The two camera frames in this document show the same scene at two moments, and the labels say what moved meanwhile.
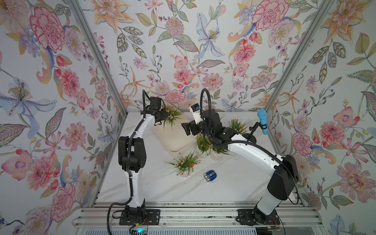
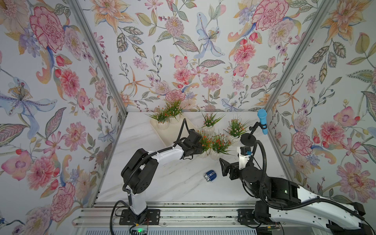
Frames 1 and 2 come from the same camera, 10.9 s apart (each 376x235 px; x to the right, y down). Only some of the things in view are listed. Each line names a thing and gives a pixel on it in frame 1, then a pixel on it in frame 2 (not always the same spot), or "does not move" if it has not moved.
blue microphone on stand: [262, 115] does not move
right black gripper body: [197, 129] → [236, 173]
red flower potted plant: [218, 153] does not move
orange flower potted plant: [185, 166] → [173, 109]
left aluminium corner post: [100, 55] does not move
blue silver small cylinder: [210, 176] does not move
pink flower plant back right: [236, 124] does not move
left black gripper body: [161, 115] → [196, 149]
